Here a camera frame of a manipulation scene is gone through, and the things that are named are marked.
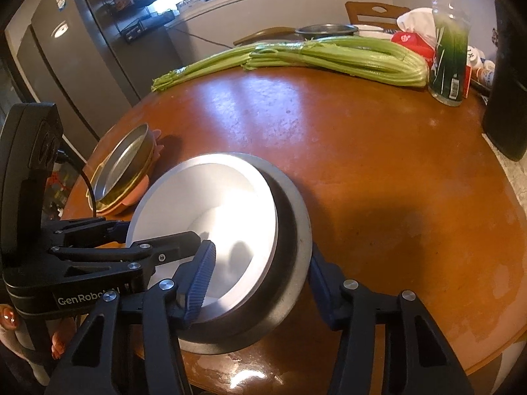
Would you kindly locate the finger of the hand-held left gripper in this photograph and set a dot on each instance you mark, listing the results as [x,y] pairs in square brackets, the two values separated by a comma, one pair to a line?
[164,247]
[103,227]

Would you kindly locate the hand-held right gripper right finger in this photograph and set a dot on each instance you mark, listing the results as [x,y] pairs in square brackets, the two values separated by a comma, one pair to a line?
[321,284]

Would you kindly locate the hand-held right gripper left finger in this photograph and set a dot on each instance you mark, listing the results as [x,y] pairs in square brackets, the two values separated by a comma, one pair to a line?
[201,279]

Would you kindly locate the cream leaf-shaped plate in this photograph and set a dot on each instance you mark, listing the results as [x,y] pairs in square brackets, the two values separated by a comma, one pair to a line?
[108,202]

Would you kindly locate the pink plastic bowl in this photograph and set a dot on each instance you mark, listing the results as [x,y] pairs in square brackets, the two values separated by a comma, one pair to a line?
[123,209]

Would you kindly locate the large steel bowl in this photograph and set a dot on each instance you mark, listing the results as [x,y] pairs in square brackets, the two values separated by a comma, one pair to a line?
[296,255]

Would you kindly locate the round steel pan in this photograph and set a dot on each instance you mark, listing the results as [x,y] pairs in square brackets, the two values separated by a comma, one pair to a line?
[119,164]

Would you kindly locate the red instant noodle cup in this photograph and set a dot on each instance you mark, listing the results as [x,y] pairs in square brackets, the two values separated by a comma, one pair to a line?
[230,214]

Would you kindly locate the person's left hand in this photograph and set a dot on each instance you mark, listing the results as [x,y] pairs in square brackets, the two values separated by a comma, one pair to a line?
[61,337]

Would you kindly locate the grey refrigerator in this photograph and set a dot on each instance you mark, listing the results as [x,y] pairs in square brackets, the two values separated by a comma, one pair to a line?
[82,70]

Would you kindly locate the printed paper mat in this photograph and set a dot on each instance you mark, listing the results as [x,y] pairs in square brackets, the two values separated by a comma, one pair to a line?
[512,168]

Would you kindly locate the white box on windowsill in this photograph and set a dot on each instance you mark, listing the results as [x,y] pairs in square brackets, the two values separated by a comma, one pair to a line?
[191,2]

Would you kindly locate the small red box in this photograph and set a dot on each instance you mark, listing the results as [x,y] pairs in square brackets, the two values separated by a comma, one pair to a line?
[468,82]

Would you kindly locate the steel cooking pot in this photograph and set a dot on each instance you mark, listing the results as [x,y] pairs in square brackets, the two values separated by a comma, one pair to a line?
[325,29]

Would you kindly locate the clear bottle with green label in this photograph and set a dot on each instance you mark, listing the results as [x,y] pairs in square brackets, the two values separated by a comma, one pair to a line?
[448,61]

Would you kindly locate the red tissue pack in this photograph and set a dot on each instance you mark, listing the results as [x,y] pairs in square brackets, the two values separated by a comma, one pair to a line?
[411,41]

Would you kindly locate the white ceramic bowl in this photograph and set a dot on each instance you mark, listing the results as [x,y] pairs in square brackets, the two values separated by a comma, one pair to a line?
[370,28]

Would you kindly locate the black thermos flask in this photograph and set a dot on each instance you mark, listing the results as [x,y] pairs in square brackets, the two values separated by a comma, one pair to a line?
[508,103]

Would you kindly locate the wooden chair with cutout back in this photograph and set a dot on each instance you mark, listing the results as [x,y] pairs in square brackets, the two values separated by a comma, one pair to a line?
[358,12]

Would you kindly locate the small white labelled bottle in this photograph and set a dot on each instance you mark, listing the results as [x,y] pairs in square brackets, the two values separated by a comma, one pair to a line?
[473,55]

